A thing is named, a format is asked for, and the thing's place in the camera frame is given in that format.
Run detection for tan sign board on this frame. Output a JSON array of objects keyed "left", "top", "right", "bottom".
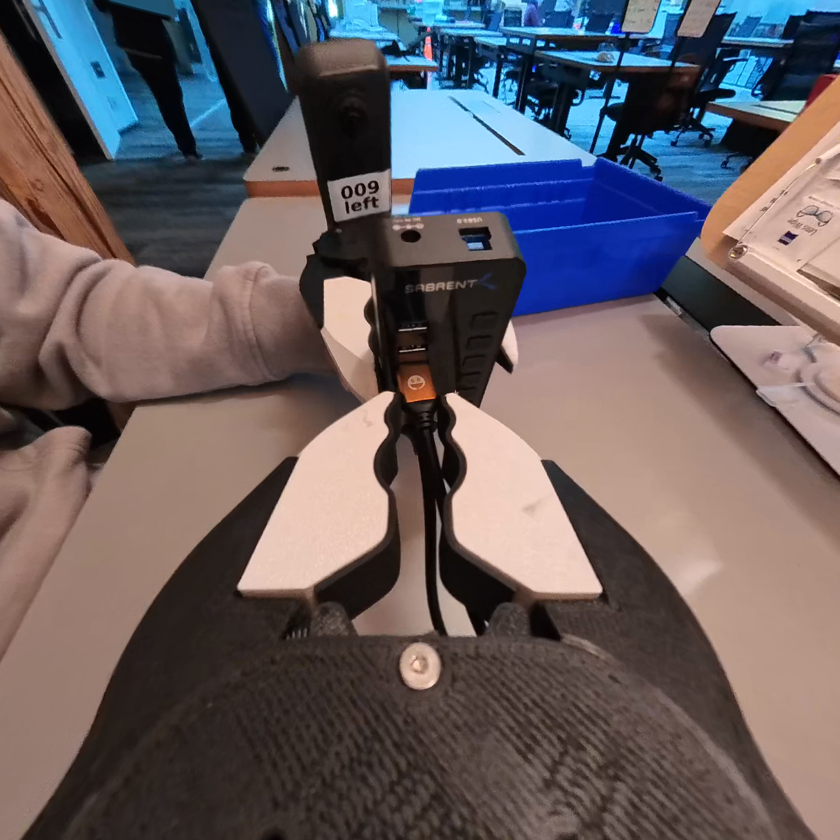
[
  {"left": 620, "top": 0, "right": 664, "bottom": 35},
  {"left": 676, "top": 0, "right": 723, "bottom": 38}
]

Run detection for black partition panel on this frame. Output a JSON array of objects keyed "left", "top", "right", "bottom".
[{"left": 190, "top": 0, "right": 294, "bottom": 143}]

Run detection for wooden top work table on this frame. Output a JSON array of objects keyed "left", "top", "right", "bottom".
[
  {"left": 704, "top": 98, "right": 809, "bottom": 142},
  {"left": 533, "top": 49, "right": 701, "bottom": 155},
  {"left": 517, "top": 26, "right": 626, "bottom": 86}
]

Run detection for wooden post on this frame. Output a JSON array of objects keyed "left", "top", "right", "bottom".
[{"left": 0, "top": 33, "right": 136, "bottom": 267}]

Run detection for glossy black USB hub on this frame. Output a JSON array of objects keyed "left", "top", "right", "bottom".
[{"left": 371, "top": 211, "right": 528, "bottom": 409}]

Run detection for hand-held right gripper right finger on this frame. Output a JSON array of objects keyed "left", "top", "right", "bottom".
[{"left": 436, "top": 387, "right": 605, "bottom": 621}]

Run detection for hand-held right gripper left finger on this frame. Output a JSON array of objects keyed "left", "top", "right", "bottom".
[{"left": 238, "top": 390, "right": 403, "bottom": 621}]

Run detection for white blister packet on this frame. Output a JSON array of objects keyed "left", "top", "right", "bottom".
[{"left": 710, "top": 325, "right": 840, "bottom": 475}]

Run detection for grey desk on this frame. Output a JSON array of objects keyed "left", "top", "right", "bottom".
[{"left": 0, "top": 197, "right": 840, "bottom": 840}]

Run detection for blue plastic bin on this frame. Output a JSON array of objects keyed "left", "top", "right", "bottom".
[{"left": 408, "top": 157, "right": 714, "bottom": 319}]

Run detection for black office chair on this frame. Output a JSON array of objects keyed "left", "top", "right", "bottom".
[
  {"left": 598, "top": 13, "right": 737, "bottom": 179},
  {"left": 722, "top": 16, "right": 840, "bottom": 145}
]

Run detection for person's left forearm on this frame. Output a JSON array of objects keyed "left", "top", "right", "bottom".
[{"left": 0, "top": 200, "right": 337, "bottom": 412}]

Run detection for black cable orange plug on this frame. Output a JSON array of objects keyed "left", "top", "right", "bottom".
[{"left": 395, "top": 366, "right": 454, "bottom": 636}]

